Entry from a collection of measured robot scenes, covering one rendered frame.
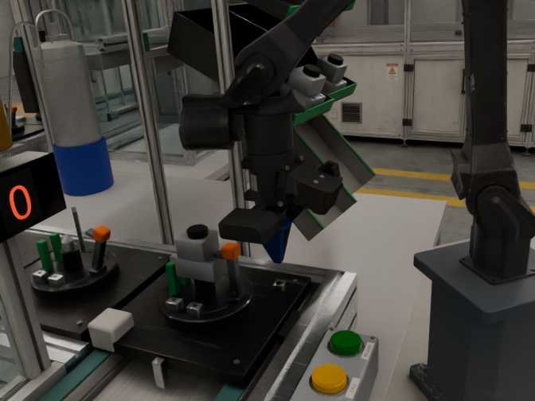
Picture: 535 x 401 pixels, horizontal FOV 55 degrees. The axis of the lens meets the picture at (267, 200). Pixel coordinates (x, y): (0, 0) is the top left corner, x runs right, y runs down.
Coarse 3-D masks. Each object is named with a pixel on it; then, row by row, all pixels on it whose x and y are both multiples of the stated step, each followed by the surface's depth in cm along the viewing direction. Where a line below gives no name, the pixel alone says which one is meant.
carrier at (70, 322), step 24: (72, 240) 84; (48, 264) 86; (72, 264) 84; (120, 264) 90; (144, 264) 89; (48, 288) 80; (72, 288) 80; (96, 288) 82; (120, 288) 82; (144, 288) 84; (48, 312) 78; (72, 312) 77; (96, 312) 77; (72, 336) 73
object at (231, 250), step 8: (224, 248) 70; (232, 248) 69; (216, 256) 71; (224, 256) 70; (232, 256) 70; (232, 264) 71; (232, 272) 71; (232, 280) 72; (240, 280) 73; (232, 288) 72; (240, 288) 73
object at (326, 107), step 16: (176, 16) 87; (192, 16) 91; (208, 16) 95; (176, 32) 89; (192, 32) 87; (208, 32) 85; (240, 32) 96; (256, 32) 94; (176, 48) 90; (192, 48) 88; (208, 48) 86; (240, 48) 98; (192, 64) 89; (208, 64) 87; (256, 96) 84; (304, 112) 83; (320, 112) 89
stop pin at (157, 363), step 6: (156, 360) 66; (162, 360) 66; (156, 366) 66; (162, 366) 66; (156, 372) 66; (162, 372) 66; (156, 378) 67; (162, 378) 66; (168, 378) 67; (156, 384) 67; (162, 384) 67
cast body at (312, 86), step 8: (312, 64) 86; (296, 72) 85; (304, 72) 85; (312, 72) 84; (320, 72) 85; (288, 80) 87; (296, 80) 86; (304, 80) 85; (312, 80) 84; (320, 80) 86; (280, 88) 90; (288, 88) 87; (296, 88) 86; (304, 88) 85; (312, 88) 85; (320, 88) 87; (304, 96) 86; (312, 96) 86; (320, 96) 87; (312, 104) 86
